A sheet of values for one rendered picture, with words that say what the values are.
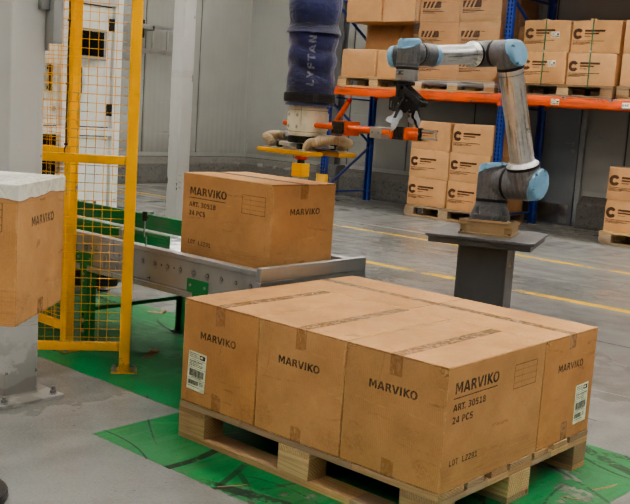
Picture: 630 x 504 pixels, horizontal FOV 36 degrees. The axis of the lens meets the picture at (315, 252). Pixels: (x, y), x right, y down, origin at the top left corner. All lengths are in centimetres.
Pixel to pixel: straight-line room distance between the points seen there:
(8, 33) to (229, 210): 118
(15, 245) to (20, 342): 146
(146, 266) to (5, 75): 112
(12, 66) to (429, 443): 220
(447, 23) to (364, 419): 956
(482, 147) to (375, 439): 911
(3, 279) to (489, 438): 158
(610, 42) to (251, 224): 768
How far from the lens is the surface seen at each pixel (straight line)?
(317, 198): 435
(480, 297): 462
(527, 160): 451
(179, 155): 737
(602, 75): 1141
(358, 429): 319
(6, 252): 282
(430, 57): 393
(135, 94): 449
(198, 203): 451
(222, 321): 356
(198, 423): 374
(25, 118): 410
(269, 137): 432
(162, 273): 451
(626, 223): 1125
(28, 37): 411
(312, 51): 420
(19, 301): 286
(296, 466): 341
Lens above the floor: 128
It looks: 8 degrees down
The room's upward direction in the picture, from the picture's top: 4 degrees clockwise
